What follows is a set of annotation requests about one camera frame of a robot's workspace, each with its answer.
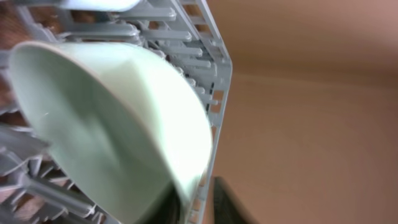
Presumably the light blue bowl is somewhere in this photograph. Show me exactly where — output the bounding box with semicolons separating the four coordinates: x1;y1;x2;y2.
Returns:
58;0;141;12

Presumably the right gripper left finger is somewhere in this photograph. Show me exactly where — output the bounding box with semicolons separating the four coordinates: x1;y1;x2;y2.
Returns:
136;184;181;224

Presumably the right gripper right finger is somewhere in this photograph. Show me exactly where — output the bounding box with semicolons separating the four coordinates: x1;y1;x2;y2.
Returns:
213;177;259;224

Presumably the grey dishwasher rack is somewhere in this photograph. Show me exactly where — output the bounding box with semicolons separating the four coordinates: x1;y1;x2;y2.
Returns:
1;1;232;223

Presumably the green bowl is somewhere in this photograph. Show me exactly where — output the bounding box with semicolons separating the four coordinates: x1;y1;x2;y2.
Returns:
8;41;213;223

